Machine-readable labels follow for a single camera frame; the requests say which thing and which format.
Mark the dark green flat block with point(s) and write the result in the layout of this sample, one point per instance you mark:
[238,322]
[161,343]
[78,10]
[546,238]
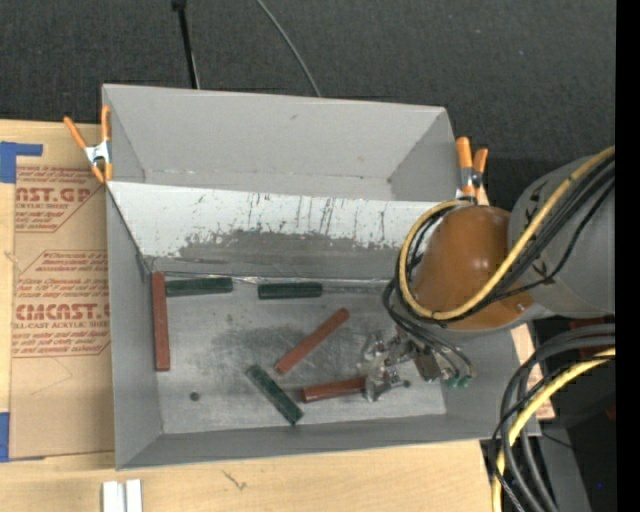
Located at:
[290,290]
[199,286]
[274,394]

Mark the brown cardboard board red print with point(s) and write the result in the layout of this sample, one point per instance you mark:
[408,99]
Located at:
[60,390]

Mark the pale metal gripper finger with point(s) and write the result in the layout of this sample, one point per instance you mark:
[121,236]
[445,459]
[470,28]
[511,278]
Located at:
[379,348]
[382,386]

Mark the red-brown flat block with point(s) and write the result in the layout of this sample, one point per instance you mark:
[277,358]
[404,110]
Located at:
[312,341]
[332,390]
[160,320]

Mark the grey metal bin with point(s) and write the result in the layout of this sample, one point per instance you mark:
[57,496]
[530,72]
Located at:
[280,150]

